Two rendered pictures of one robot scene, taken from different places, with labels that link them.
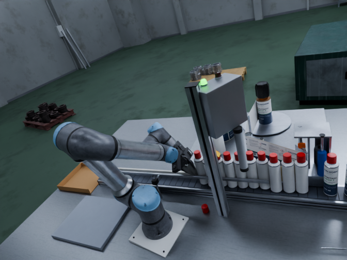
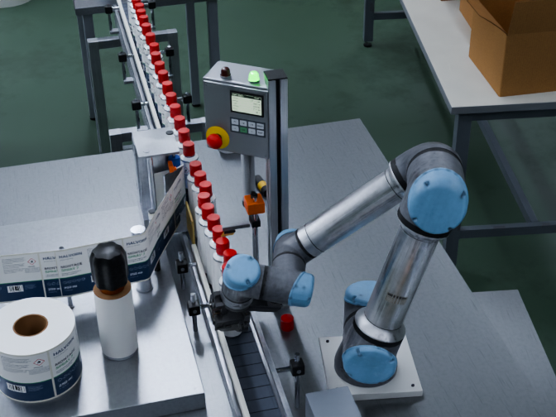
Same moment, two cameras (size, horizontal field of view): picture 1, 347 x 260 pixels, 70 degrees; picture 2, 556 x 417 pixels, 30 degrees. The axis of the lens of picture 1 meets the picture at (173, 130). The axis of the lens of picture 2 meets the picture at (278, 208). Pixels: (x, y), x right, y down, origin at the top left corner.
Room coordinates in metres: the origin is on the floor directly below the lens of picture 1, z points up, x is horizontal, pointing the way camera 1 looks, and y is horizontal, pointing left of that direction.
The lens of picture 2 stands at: (2.31, 1.37, 2.57)
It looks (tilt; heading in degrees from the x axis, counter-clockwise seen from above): 34 degrees down; 225
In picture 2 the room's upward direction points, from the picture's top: 1 degrees counter-clockwise
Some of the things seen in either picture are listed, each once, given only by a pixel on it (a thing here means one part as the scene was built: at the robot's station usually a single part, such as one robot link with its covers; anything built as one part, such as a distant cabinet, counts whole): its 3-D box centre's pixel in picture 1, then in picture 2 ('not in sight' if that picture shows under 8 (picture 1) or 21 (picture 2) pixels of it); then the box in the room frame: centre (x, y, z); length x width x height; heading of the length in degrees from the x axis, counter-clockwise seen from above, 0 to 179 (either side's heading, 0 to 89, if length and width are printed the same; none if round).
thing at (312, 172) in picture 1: (312, 155); (160, 182); (0.84, -0.56, 1.01); 0.14 x 0.13 x 0.26; 59
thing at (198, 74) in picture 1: (215, 75); not in sight; (4.80, -1.14, 0.16); 1.15 x 0.80 x 0.32; 56
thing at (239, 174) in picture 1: (240, 169); (215, 249); (0.92, -0.25, 0.98); 0.05 x 0.05 x 0.20
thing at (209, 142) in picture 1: (210, 158); (277, 198); (0.84, -0.11, 1.17); 0.04 x 0.04 x 0.67; 59
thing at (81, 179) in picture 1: (85, 176); not in sight; (1.50, 0.70, 0.85); 0.30 x 0.26 x 0.04; 59
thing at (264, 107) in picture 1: (263, 103); not in sight; (1.41, -0.61, 1.04); 0.09 x 0.09 x 0.29
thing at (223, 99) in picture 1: (219, 104); (244, 111); (0.86, -0.20, 1.38); 0.17 x 0.10 x 0.19; 114
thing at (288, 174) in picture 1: (288, 173); (202, 204); (0.81, -0.43, 0.98); 0.05 x 0.05 x 0.20
